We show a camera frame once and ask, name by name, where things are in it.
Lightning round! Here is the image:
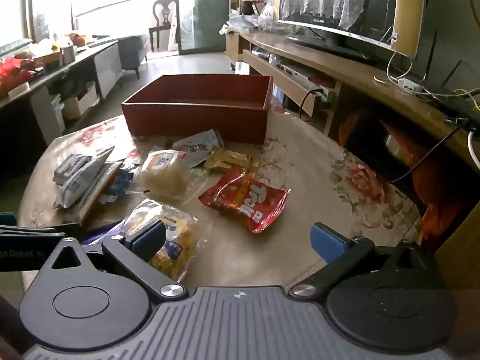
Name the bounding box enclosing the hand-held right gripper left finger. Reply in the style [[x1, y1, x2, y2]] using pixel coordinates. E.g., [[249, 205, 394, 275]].
[[40, 222, 188, 303]]

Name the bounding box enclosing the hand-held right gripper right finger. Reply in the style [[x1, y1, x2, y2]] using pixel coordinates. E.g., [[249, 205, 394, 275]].
[[289, 222, 436, 301]]

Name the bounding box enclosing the clear bag of yellow snacks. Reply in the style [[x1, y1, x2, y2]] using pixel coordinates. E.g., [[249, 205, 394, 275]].
[[120, 199, 197, 282]]

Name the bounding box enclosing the blue white snack packet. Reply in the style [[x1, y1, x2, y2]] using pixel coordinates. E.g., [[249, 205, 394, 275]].
[[101, 163, 134, 205]]

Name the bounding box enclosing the clear red-edged packet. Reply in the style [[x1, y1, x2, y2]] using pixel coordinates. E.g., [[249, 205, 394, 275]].
[[77, 169, 121, 226]]

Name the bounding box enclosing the clear rice cake packet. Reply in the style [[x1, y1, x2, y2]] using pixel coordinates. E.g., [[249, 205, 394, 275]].
[[139, 150, 188, 197]]

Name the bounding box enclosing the silver packet with blue label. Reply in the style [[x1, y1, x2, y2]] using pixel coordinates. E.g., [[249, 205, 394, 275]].
[[52, 154, 94, 185]]

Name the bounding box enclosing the red snack packet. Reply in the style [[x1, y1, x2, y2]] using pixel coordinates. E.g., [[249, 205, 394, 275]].
[[198, 166, 292, 234]]

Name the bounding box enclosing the grey foil snack packet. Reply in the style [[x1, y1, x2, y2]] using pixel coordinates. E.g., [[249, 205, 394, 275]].
[[172, 129, 225, 169]]

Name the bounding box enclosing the yellow snack packet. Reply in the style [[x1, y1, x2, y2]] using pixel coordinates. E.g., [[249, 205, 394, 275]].
[[204, 148, 259, 175]]

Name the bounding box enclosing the red cardboard box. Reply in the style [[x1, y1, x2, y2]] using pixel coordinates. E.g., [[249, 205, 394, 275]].
[[121, 74, 274, 145]]

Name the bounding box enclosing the floral tablecloth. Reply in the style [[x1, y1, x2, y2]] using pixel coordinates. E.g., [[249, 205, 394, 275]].
[[17, 114, 424, 289]]

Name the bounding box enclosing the long black table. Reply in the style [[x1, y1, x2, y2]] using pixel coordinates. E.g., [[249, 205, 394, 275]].
[[0, 41, 121, 166]]

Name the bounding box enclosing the orange red bag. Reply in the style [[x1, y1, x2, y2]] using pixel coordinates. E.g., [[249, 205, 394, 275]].
[[337, 109, 469, 233]]

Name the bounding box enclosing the white flat box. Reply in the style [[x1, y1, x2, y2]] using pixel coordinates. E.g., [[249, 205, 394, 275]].
[[7, 82, 31, 98]]

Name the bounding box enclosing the white storage drawer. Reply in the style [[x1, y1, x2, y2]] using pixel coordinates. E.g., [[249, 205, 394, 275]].
[[62, 82, 100, 121]]

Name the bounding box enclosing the red packets pile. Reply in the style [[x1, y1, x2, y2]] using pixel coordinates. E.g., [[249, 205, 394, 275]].
[[0, 58, 34, 91]]

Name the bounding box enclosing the silver set-top player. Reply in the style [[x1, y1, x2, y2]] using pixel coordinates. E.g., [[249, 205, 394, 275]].
[[275, 62, 334, 102]]

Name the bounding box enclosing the wooden television cabinet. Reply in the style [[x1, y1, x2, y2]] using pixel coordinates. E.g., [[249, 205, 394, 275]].
[[225, 28, 480, 271]]

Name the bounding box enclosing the white cabinet door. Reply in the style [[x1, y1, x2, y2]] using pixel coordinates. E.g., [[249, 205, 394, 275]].
[[94, 41, 122, 100]]

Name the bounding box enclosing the white power strip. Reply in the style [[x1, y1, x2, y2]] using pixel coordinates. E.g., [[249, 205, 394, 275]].
[[397, 77, 422, 92]]

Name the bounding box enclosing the grey sofa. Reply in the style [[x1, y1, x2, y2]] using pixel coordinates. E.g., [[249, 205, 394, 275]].
[[88, 34, 151, 79]]

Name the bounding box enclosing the dark wooden chair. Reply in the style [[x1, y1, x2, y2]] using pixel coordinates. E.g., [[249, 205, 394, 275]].
[[149, 0, 179, 51]]

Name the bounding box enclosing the white plastic bag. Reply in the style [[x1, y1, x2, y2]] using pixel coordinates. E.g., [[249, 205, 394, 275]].
[[259, 2, 280, 31]]

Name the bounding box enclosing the glass sliding door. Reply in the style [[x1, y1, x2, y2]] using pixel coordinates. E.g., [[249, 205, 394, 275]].
[[176, 0, 233, 55]]

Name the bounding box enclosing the black television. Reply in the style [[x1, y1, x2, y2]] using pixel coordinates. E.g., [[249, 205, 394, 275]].
[[277, 0, 400, 62]]

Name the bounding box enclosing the golden speaker panel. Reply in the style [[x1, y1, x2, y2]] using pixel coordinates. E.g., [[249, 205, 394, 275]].
[[394, 0, 426, 59]]

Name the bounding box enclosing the thin black cable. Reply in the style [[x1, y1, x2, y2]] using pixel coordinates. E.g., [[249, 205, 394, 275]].
[[390, 120, 469, 184]]

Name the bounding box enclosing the black player cable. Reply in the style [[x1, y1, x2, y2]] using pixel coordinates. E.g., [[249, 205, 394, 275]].
[[299, 88, 324, 120]]

